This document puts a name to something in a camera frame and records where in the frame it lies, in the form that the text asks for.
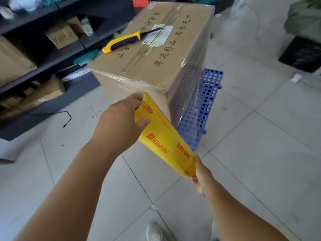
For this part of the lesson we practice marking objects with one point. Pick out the person's left hand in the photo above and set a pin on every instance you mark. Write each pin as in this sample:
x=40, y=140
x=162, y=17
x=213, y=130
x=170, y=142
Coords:
x=115, y=127

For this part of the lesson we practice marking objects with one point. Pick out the person's right hand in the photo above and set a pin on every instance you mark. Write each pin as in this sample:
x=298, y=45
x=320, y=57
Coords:
x=204, y=181

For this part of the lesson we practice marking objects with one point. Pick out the yellow stretch film roll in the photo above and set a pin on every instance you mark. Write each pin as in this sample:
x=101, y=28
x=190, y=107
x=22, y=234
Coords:
x=163, y=143

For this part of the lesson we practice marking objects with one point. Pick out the large brown cardboard box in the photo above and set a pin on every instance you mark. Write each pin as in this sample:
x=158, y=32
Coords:
x=160, y=60

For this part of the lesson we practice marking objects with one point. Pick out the person's right forearm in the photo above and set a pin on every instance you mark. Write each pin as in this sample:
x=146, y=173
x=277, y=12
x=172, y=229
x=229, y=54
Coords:
x=238, y=220

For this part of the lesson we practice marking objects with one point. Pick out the person's left forearm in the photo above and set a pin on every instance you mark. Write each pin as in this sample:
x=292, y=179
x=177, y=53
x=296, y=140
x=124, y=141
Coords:
x=70, y=198

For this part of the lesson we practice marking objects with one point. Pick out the person's right shoe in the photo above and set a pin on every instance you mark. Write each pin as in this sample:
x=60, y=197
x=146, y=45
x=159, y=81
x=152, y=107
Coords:
x=215, y=233

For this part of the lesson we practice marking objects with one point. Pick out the person's shoe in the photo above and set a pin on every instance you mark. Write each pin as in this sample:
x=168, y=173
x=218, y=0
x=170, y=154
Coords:
x=215, y=233
x=155, y=233

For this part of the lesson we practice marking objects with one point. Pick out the person's left shoe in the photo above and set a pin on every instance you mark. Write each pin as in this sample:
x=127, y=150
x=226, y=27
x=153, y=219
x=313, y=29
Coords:
x=155, y=233

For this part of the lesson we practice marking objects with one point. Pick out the crumpled taped cardboard box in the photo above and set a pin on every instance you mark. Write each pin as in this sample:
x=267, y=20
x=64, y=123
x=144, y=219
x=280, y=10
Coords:
x=61, y=36

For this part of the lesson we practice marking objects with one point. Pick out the small brown cardboard box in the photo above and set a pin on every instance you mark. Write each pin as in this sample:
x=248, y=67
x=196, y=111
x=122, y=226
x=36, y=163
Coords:
x=75, y=23

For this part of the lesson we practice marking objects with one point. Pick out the cardboard box with black logo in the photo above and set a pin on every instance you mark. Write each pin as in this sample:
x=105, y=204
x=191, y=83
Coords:
x=15, y=65

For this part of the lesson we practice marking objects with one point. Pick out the red box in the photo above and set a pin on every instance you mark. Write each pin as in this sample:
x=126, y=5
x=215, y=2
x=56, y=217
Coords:
x=140, y=1

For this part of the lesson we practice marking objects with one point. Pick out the dark metal shelving unit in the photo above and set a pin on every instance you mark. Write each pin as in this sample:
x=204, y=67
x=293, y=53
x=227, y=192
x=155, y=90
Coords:
x=75, y=90

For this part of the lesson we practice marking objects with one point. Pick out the white flat carton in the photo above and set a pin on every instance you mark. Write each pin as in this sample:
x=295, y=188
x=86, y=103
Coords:
x=75, y=75

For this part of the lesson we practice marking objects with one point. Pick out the teal packet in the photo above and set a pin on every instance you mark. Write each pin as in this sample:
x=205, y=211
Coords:
x=86, y=57

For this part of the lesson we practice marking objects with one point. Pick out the blue perforated plastic pallet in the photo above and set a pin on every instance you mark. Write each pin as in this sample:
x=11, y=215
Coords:
x=205, y=97

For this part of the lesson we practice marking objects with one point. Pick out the yellow black utility knife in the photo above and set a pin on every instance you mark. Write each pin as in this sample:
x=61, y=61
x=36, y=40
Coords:
x=120, y=42

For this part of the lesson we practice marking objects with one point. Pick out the small patterned carton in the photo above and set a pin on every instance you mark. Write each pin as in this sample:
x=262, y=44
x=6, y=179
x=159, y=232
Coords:
x=87, y=27

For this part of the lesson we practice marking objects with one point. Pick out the white power adapter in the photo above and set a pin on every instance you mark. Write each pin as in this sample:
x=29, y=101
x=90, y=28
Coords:
x=296, y=78

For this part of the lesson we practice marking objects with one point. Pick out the black plastic crate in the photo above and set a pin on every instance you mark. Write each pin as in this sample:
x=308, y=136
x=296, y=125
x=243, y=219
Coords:
x=301, y=55

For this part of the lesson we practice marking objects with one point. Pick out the green fabric sack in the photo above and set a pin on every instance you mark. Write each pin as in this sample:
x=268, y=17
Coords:
x=303, y=20

